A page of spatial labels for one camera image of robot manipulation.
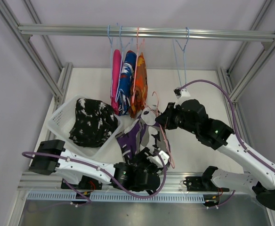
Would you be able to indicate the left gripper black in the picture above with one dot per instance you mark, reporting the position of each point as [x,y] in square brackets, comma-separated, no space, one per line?
[143,155]

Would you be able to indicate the aluminium frame post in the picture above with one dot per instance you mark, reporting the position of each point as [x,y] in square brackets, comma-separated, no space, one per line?
[58,89]
[246,64]

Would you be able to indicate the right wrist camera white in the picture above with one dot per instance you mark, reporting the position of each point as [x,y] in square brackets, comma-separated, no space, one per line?
[182,95]

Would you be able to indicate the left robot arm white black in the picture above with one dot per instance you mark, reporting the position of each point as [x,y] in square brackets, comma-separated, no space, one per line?
[141,175]

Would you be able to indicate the pink hanger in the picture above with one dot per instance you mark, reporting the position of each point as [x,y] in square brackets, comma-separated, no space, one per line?
[135,74]
[157,113]

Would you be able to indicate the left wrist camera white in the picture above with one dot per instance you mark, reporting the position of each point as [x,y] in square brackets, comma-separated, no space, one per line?
[159,160]

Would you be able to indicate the aluminium hanging rail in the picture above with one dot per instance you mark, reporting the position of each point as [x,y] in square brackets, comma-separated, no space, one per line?
[143,32]

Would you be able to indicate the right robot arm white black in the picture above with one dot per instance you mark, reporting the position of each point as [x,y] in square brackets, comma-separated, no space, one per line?
[259,181]

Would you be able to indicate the black white patterned trousers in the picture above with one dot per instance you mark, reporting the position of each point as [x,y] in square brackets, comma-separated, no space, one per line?
[94,123]

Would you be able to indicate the orange patterned trousers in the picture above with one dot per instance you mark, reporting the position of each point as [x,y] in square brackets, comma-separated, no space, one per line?
[141,88]

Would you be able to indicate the left aluminium frame post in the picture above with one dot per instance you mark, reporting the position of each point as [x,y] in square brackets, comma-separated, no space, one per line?
[58,89]

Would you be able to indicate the slotted cable duct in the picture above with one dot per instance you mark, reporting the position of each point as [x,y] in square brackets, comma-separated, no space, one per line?
[115,197]

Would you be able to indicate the purple grey patterned trousers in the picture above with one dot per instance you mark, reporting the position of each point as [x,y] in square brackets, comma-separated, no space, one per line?
[143,132]

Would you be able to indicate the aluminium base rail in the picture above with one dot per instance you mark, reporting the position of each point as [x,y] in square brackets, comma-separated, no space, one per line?
[35,182]

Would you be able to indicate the right aluminium frame post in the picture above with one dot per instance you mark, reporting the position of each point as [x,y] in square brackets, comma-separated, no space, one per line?
[246,64]

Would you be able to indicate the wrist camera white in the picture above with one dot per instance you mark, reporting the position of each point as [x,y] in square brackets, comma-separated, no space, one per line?
[159,160]
[182,95]

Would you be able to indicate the blue hanger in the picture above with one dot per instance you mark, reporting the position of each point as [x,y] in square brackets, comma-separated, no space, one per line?
[122,49]
[183,50]

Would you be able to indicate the pink trousers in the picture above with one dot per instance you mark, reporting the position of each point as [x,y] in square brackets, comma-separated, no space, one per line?
[116,65]

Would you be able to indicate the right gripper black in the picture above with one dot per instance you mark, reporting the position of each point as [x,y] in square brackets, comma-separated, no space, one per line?
[165,118]

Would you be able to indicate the blue white patterned trousers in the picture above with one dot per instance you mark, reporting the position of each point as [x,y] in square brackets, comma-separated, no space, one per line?
[125,80]

